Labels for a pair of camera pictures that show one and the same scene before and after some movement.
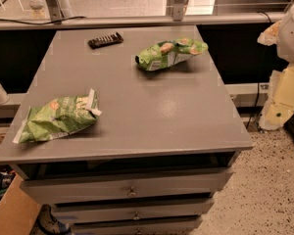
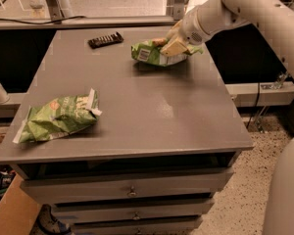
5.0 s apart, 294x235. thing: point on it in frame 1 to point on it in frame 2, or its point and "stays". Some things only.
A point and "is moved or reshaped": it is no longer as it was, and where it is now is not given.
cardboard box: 16,211 stays
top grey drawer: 124,185 stays
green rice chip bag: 169,53 is moved or reshaped
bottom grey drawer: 172,227 stays
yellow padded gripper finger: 286,94 to 190,28
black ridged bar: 107,40 stays
